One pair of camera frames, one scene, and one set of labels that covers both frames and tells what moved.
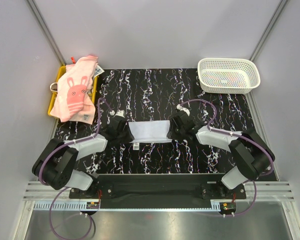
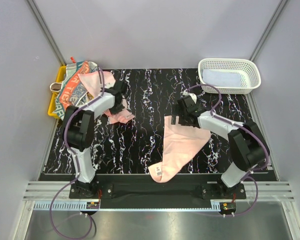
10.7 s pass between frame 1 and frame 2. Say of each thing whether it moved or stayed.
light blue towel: moved
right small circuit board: stayed
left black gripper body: moved
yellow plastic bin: stayed
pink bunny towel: moved
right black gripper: moved
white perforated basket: stayed
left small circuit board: stayed
